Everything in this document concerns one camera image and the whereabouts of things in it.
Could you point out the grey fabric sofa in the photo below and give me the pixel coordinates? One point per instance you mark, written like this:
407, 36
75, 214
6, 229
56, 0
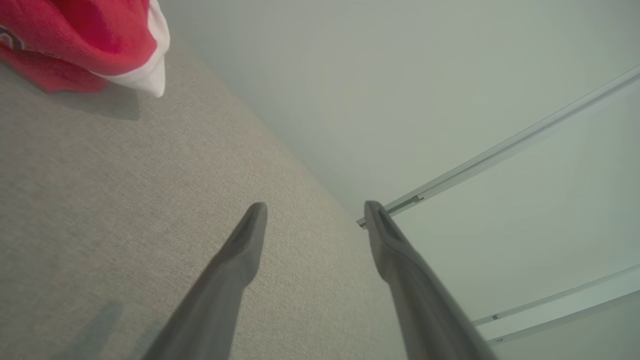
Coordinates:
125, 200

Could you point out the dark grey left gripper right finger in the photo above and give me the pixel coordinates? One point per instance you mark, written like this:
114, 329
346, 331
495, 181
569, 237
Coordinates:
425, 320

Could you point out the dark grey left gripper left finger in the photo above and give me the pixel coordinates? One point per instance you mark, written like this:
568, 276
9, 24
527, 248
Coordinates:
215, 310

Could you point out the red white basketball jersey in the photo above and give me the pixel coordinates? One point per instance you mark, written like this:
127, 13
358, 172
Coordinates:
75, 30

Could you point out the aluminium partition rail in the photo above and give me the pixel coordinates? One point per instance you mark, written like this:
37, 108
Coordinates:
575, 302

